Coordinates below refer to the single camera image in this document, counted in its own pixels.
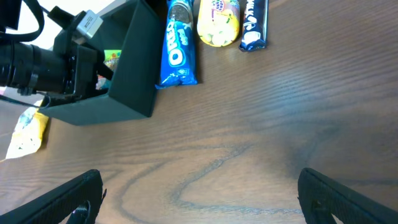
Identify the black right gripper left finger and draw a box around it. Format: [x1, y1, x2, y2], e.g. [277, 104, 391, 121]
[1, 169, 103, 223]

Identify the blue Dairy Milk bar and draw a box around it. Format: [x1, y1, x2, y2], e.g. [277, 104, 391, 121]
[239, 0, 269, 52]

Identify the yellow Hacks candy bag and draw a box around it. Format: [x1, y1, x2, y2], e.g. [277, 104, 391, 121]
[5, 107, 49, 159]

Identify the blue Oreo cookie pack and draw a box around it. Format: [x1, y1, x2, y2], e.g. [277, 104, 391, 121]
[155, 0, 198, 90]

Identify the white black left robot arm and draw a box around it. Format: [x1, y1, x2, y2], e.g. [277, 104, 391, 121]
[1, 0, 113, 99]

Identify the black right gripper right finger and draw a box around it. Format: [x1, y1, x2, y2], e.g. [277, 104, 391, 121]
[298, 168, 397, 224]

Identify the green Haribo worms bag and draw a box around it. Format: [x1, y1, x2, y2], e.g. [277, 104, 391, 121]
[96, 50, 122, 90]

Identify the dark green gift box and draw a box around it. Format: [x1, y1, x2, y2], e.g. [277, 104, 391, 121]
[41, 1, 164, 126]

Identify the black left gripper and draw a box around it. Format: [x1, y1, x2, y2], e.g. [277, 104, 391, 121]
[52, 6, 113, 100]

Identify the yellow Mentos bottle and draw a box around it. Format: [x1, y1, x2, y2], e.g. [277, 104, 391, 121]
[197, 0, 240, 47]

